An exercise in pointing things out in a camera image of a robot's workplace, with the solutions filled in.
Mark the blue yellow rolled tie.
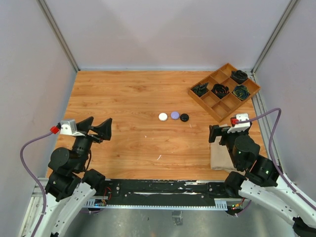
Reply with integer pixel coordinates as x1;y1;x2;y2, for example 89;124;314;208
233;85;250;101

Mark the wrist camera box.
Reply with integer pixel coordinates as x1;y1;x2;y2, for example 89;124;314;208
60;119;84;136
227;113;251;133

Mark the aluminium frame rail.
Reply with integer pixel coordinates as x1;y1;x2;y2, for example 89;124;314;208
36;0;80;72

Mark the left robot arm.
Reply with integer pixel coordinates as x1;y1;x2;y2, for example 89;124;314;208
20;117;113;237

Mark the dark green rolled tie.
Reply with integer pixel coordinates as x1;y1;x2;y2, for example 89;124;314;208
192;83;208;97

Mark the beige folded cloth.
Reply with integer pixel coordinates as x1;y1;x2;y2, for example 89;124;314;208
209;136;236;173

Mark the white round charging case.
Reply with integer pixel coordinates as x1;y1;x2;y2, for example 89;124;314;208
158;113;168;121

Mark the wooden compartment tray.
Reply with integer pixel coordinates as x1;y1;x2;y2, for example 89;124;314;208
188;63;260;122

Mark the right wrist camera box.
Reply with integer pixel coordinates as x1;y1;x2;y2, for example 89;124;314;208
227;113;251;133

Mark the black orange rolled tie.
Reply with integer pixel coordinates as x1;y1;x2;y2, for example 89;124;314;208
211;83;230;99

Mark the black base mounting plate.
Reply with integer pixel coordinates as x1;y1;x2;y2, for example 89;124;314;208
84;179;241;209

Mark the black dotted rolled tie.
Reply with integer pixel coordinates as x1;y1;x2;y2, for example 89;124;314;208
230;70;248;84

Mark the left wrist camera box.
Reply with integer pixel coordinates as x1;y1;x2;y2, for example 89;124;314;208
60;119;84;136

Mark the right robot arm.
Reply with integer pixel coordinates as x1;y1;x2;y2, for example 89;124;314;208
208;125;316;237

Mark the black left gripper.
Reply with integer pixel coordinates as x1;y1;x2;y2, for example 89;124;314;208
73;116;112;171

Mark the purple earbud charging case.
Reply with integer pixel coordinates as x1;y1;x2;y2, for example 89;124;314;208
170;111;180;120

